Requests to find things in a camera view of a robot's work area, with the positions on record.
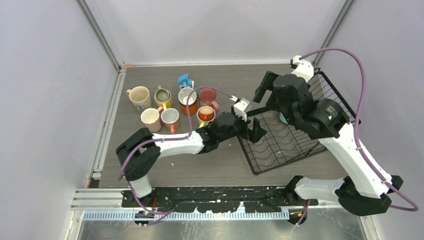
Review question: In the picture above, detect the lime green mug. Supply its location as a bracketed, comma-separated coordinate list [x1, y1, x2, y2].
[196, 106, 216, 128]

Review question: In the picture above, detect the light pink mug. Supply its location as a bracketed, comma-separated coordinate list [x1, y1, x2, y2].
[140, 106, 164, 133]

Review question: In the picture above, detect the black wire dish rack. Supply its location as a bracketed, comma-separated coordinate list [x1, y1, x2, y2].
[236, 68, 356, 175]

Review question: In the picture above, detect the small orange cup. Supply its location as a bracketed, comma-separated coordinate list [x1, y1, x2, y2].
[197, 106, 215, 122]

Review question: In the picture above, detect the salmon pink mug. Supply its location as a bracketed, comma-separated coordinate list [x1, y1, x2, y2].
[161, 108, 181, 134]

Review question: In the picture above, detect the cream patterned mug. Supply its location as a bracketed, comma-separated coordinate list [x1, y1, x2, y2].
[126, 86, 152, 112]

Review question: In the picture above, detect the light blue faceted mug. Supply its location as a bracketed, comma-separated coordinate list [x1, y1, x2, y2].
[279, 112, 289, 125]

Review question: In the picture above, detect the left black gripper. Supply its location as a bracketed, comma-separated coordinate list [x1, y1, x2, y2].
[217, 110, 266, 144]

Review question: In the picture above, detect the orange mug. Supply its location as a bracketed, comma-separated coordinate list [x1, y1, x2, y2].
[179, 103, 198, 116]

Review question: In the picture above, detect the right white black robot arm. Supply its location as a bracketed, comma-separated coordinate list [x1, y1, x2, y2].
[253, 71, 403, 216]

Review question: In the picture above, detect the yellow mug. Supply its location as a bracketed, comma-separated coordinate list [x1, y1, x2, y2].
[155, 97, 173, 110]

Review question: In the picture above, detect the blue white toy house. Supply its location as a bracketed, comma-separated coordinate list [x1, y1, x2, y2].
[177, 73, 194, 89]

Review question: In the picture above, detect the aluminium rail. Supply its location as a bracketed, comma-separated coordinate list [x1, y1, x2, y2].
[70, 188, 299, 222]

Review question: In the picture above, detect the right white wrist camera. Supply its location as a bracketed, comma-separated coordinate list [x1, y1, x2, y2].
[290, 55, 315, 83]

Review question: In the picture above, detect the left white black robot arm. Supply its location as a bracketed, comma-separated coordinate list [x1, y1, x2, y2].
[115, 112, 267, 207]

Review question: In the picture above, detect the small beige cup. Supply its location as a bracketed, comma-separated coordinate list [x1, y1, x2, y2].
[153, 85, 171, 103]

